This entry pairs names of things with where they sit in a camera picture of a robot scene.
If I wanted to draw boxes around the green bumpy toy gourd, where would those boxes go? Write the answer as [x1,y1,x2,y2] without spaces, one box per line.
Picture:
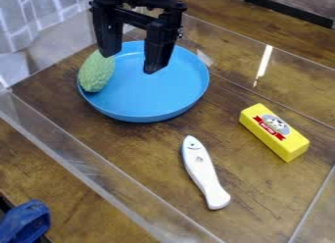
[79,50,115,93]

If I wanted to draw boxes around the yellow butter brick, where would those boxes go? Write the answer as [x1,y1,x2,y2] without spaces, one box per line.
[239,103,310,163]

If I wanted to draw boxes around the blue round tray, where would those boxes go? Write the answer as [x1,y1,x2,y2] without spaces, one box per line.
[77,40,209,122]

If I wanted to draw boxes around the white wooden toy fish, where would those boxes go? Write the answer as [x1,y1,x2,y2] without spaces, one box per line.
[181,135,231,210]

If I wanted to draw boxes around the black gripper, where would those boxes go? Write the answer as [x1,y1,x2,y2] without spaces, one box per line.
[91,0,187,74]

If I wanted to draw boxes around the white grid curtain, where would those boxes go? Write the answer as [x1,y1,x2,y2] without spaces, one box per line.
[0,0,91,54]

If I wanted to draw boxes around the clear acrylic enclosure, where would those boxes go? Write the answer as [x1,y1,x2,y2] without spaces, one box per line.
[0,0,335,243]

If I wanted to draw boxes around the blue clamp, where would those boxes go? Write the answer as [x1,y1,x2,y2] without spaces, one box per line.
[0,199,51,243]

